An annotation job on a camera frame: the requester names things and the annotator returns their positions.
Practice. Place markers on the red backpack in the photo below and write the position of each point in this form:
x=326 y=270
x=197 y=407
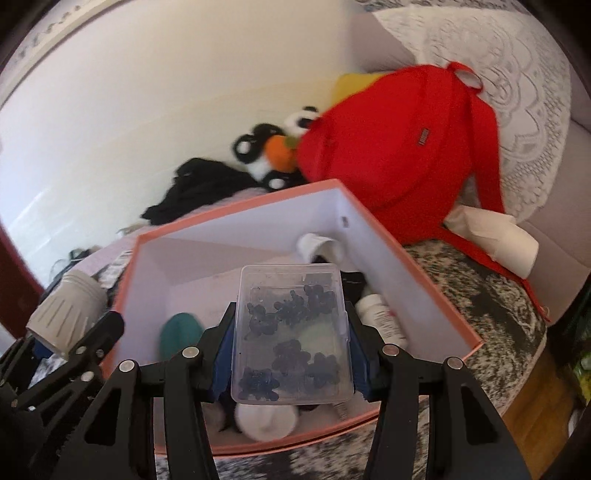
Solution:
x=392 y=147

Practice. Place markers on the white round lid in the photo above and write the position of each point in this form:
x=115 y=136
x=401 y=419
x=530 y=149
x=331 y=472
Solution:
x=265 y=422

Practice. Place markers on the grey sofa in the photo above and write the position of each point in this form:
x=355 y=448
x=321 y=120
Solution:
x=561 y=217

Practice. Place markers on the speckled black and white blanket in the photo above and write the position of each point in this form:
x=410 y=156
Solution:
x=485 y=304

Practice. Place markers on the black cloth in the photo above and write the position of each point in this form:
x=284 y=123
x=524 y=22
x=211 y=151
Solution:
x=198 y=189

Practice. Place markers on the white lace cloth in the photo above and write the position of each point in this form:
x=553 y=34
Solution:
x=508 y=92

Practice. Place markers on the silver blister pack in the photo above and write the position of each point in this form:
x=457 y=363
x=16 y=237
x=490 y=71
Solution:
x=115 y=270

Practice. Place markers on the grey ribbed jar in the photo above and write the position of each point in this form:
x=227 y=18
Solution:
x=64 y=309

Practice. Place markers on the orange plush fruit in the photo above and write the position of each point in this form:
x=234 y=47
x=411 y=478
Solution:
x=281 y=153

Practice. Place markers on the white small cup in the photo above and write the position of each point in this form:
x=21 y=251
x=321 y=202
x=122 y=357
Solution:
x=314 y=244

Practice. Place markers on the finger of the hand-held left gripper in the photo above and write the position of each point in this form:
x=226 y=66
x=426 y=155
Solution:
x=104 y=330

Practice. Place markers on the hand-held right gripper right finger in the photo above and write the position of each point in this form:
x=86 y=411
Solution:
x=363 y=367

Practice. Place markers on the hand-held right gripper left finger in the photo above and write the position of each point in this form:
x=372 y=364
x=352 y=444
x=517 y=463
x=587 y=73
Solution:
x=223 y=364

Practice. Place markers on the orange-rimmed white cardboard box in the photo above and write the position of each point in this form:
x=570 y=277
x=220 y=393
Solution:
x=406 y=286

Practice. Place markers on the white bottle with red label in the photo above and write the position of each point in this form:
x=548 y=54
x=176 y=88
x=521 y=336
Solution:
x=381 y=318

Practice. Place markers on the panda plush toy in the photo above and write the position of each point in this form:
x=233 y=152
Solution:
x=251 y=145

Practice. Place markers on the clear plastic box of hair clips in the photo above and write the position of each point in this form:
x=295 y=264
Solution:
x=291 y=332

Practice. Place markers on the yellow cushion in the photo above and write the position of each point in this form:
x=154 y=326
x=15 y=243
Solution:
x=351 y=85

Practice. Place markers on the teal rounded object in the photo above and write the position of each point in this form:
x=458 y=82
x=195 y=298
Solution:
x=180 y=332

